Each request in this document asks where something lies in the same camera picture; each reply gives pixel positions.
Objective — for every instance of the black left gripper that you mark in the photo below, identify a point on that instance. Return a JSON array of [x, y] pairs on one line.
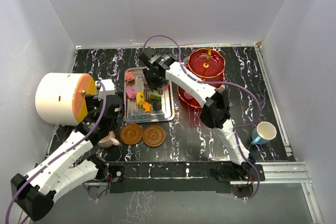
[[92, 112]]

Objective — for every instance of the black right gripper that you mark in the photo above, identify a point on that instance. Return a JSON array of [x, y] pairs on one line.
[[154, 85]]

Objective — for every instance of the pink roll cake top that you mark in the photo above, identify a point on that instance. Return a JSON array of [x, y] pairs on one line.
[[187, 95]]

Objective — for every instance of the red three-tier cake stand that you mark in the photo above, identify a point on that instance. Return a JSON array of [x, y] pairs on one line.
[[207, 64]]

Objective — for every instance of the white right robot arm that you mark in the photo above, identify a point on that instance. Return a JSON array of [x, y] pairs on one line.
[[215, 114]]

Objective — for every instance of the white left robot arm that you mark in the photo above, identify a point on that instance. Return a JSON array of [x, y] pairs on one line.
[[37, 191]]

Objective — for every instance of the pink square cake block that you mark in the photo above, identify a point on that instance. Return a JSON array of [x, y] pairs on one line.
[[131, 94]]

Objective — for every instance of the silver metal tray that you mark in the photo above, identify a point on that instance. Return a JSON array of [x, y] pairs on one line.
[[135, 113]]

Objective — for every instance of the yellow orange cake piece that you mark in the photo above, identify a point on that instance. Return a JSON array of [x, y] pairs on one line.
[[140, 99]]

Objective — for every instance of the orange fish shaped pastry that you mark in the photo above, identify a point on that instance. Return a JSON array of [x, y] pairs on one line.
[[147, 107]]

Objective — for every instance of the brown chocolate layered cake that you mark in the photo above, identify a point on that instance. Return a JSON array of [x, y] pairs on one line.
[[146, 95]]

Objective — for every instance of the salmon pink cake piece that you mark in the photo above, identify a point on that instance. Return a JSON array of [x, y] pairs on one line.
[[128, 76]]

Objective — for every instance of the clear tape roll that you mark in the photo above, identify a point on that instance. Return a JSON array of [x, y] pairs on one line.
[[185, 62]]

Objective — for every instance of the green striped macaron cake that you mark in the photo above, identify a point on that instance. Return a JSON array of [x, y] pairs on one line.
[[152, 95]]

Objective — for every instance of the brown wooden coaster left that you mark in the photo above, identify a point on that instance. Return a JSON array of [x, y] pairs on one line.
[[131, 134]]

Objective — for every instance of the brown wooden coaster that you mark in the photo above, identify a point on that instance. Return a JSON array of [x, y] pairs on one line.
[[154, 136], [131, 134]]

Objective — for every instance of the dark chocolate cookie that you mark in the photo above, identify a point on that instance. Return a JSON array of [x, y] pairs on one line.
[[156, 105]]

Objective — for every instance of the pink ceramic cup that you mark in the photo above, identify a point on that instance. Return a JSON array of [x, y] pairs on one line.
[[109, 140]]

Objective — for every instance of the brown wooden coaster right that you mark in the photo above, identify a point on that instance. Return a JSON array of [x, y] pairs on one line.
[[154, 136]]

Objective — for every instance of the white cylindrical drum container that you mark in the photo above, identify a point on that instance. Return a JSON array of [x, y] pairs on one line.
[[61, 97]]

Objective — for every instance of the blue ceramic cup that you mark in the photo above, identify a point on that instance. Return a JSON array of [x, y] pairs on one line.
[[263, 133]]

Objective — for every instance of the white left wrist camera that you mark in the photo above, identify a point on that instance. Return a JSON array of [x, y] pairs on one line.
[[109, 88]]

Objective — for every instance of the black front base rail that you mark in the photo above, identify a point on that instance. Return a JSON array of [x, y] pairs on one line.
[[221, 177]]

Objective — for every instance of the aluminium frame rail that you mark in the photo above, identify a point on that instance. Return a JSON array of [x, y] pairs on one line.
[[290, 172]]

